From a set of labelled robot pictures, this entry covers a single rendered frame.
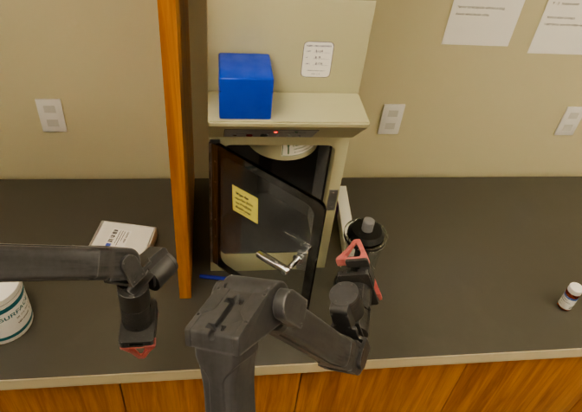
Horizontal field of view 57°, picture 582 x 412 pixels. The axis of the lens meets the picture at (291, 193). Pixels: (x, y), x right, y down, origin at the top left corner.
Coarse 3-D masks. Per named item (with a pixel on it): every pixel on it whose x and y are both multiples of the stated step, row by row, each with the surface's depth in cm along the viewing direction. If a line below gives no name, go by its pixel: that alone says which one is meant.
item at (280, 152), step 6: (258, 150) 128; (264, 150) 127; (270, 150) 127; (276, 150) 126; (282, 150) 126; (288, 150) 127; (294, 150) 127; (300, 150) 128; (306, 150) 129; (312, 150) 130; (264, 156) 128; (270, 156) 127; (276, 156) 127; (282, 156) 127; (288, 156) 127; (294, 156) 127; (300, 156) 128; (306, 156) 129
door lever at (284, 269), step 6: (258, 252) 120; (264, 252) 120; (264, 258) 119; (270, 258) 119; (294, 258) 120; (300, 258) 119; (270, 264) 118; (276, 264) 117; (282, 264) 117; (288, 264) 118; (294, 264) 118; (300, 264) 120; (282, 270) 116; (288, 270) 116
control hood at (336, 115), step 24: (216, 96) 110; (288, 96) 112; (312, 96) 113; (336, 96) 114; (216, 120) 103; (240, 120) 104; (264, 120) 105; (288, 120) 105; (312, 120) 106; (336, 120) 107; (360, 120) 108
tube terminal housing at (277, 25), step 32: (224, 0) 99; (256, 0) 100; (288, 0) 101; (320, 0) 101; (352, 0) 102; (224, 32) 103; (256, 32) 104; (288, 32) 105; (320, 32) 106; (352, 32) 106; (288, 64) 109; (352, 64) 111; (320, 256) 150
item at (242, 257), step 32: (224, 160) 119; (224, 192) 125; (256, 192) 117; (288, 192) 110; (224, 224) 131; (256, 224) 123; (288, 224) 116; (320, 224) 109; (224, 256) 139; (288, 256) 121; (288, 288) 128
